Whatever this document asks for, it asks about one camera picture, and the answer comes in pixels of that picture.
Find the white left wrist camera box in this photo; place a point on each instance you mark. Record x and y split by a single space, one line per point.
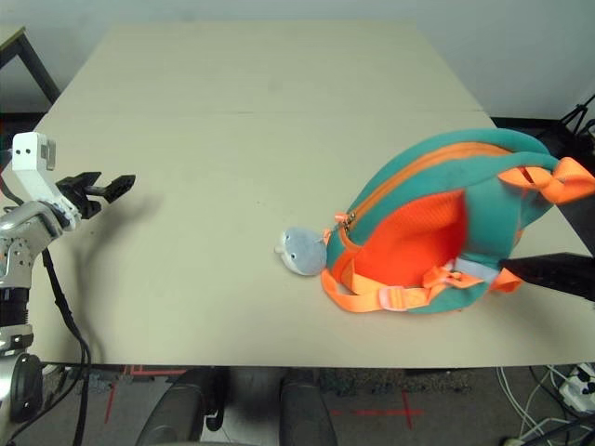
30 158

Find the dark grey robot left leg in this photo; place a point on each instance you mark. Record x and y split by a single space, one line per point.
181 413

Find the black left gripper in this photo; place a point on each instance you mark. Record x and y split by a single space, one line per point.
79 200

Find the teal and orange backpack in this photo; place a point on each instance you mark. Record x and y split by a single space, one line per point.
418 232

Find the black tripod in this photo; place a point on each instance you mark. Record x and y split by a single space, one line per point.
578 116

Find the white power strip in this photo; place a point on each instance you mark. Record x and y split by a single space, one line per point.
578 385

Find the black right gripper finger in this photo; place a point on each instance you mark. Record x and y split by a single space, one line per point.
558 274

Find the dark framed side table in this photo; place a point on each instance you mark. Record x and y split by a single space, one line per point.
32 60

